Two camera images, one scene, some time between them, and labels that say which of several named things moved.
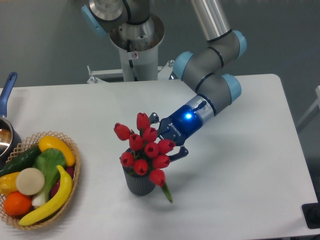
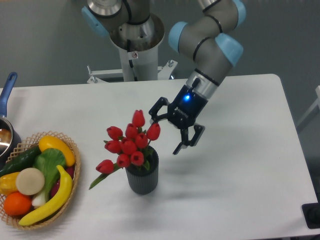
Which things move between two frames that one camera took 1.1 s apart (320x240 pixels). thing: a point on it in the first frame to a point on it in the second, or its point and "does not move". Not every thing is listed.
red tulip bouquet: x=147 y=151 to x=132 y=149
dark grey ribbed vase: x=137 y=184 does not move
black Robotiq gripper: x=179 y=125 to x=184 y=111
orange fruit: x=17 y=204 does not move
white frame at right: x=316 y=103 does not move
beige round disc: x=30 y=181 does not move
